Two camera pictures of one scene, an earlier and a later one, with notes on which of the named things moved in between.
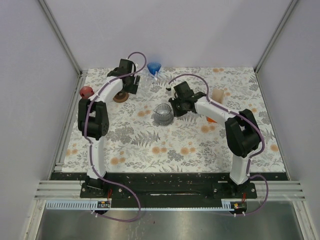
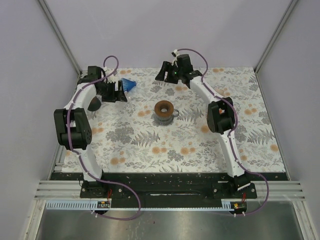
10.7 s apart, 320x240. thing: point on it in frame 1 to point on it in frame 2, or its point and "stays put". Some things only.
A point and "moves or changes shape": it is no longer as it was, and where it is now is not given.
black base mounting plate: x=166 y=190 stays put
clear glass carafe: x=164 y=116 stays put
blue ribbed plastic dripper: x=154 y=67 moves or changes shape
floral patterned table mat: x=184 y=120 stays put
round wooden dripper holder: x=120 y=97 moves or changes shape
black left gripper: x=132 y=89 to x=115 y=95
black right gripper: x=172 y=101 to x=165 y=67
